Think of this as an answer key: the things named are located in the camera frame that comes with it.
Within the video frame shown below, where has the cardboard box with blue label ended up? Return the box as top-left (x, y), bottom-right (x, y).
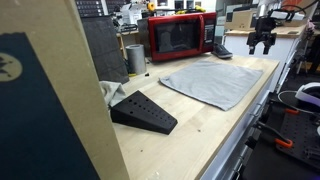
top-left (0, 0), bottom-right (131, 180)

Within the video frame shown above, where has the grey canvas shoe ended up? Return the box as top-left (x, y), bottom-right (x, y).
top-left (211, 42), bottom-right (234, 60)

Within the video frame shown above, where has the red and black microwave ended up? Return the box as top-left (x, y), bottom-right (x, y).
top-left (147, 11), bottom-right (219, 64)

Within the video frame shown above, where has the yellow tool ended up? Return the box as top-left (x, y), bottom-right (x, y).
top-left (175, 4), bottom-right (207, 15)

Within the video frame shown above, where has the flat cardboard box dark label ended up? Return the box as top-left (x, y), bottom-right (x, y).
top-left (224, 8), bottom-right (258, 32)

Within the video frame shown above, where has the crumpled white cloth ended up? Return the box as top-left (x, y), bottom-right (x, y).
top-left (98, 79), bottom-right (128, 108)

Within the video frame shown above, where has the white cable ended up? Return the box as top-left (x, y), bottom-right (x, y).
top-left (276, 89), bottom-right (303, 112)

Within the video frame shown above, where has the yellow tape roll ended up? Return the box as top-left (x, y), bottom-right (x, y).
top-left (146, 2), bottom-right (157, 13)

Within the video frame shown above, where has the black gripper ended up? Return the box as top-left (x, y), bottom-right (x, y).
top-left (246, 16), bottom-right (278, 56)

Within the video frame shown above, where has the dark grey fabric bin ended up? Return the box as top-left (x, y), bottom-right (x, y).
top-left (80, 14), bottom-right (131, 85)

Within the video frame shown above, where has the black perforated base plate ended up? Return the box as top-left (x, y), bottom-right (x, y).
top-left (274, 109), bottom-right (320, 172)

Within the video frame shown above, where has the metal cylinder cup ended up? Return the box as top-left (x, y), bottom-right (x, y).
top-left (124, 43), bottom-right (148, 76)

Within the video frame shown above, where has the wooden shelf unit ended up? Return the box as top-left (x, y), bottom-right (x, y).
top-left (115, 29), bottom-right (141, 61)

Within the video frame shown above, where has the black wedge block with holes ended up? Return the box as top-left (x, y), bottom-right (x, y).
top-left (109, 89), bottom-right (179, 136)

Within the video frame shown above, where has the orange handled black clamp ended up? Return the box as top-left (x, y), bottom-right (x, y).
top-left (269, 98), bottom-right (301, 116)
top-left (254, 120), bottom-right (295, 150)

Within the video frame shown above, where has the cardboard box orange print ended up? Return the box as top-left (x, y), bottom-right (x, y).
top-left (280, 0), bottom-right (318, 29)

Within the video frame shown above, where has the white side counter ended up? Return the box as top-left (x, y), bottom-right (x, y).
top-left (223, 25), bottom-right (308, 93)

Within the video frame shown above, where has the white workbench base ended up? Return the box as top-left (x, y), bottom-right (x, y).
top-left (199, 59), bottom-right (282, 180)

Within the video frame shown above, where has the grey towel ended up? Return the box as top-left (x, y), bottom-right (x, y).
top-left (158, 59), bottom-right (264, 112)

